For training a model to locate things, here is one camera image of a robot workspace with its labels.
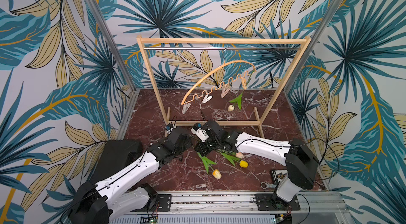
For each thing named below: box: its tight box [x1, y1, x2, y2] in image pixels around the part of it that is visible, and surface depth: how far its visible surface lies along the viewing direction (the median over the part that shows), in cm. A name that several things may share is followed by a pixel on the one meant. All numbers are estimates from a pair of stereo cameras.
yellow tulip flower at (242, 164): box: [219, 152, 249, 168], surface depth 87 cm
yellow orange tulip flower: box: [196, 151, 223, 180], surface depth 76 cm
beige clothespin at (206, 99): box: [201, 92, 214, 105], surface depth 75 cm
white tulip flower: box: [227, 93, 243, 112], surface depth 90 cm
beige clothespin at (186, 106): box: [181, 101, 191, 115], surface depth 71 cm
